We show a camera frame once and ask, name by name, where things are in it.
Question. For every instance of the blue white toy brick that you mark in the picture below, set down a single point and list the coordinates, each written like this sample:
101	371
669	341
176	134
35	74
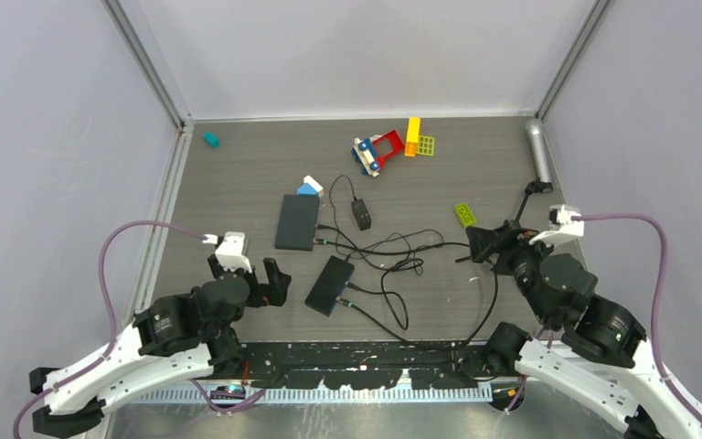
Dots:
310	187

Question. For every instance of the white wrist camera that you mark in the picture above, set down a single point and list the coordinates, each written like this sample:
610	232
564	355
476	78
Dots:
231	252
565	225

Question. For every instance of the teal block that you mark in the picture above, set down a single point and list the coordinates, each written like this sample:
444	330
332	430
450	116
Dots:
211	139

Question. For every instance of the yellow toy brick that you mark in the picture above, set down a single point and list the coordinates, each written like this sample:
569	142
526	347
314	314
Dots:
412	138

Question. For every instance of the black network switch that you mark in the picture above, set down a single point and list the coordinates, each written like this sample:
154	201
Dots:
329	285

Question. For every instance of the lime green grid plate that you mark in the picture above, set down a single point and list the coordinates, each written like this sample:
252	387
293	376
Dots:
426	145

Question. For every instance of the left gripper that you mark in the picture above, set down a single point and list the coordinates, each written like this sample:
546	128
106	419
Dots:
272	293

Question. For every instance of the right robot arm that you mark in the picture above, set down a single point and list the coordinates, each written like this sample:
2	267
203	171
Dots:
642	397

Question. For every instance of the silver microphone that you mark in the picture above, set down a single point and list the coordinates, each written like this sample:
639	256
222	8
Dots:
536	136

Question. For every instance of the black mini tripod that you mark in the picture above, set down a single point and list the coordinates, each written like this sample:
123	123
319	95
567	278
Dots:
532	188

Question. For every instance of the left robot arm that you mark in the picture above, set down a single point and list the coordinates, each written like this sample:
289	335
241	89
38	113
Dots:
179	337

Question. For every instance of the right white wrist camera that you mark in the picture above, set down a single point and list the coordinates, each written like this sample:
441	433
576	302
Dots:
565	225

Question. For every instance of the red blue toy vehicle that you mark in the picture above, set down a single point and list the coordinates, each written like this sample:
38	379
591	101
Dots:
374	152

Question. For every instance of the black power adapter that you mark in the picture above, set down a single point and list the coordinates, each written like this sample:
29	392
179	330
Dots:
361	214

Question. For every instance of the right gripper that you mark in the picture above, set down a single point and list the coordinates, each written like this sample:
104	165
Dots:
508	236

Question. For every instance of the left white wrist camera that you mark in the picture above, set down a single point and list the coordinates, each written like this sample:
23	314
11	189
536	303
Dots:
231	252

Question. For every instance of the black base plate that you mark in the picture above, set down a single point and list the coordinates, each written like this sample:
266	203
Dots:
367	366

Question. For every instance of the green toy brick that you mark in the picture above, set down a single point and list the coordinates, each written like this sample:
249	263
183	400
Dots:
465	215

